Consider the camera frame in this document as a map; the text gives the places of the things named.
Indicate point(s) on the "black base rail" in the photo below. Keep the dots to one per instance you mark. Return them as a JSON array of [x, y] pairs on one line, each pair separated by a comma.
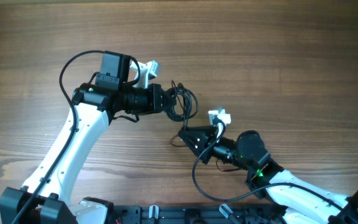
[[248, 214]]

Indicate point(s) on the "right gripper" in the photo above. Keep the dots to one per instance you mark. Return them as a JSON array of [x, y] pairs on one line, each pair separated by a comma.
[[210, 140]]

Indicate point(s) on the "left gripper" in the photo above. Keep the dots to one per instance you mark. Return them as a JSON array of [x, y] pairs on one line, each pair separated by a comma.
[[155, 93]]

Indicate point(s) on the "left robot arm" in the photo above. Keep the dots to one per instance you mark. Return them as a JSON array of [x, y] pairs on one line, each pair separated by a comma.
[[121, 84]]

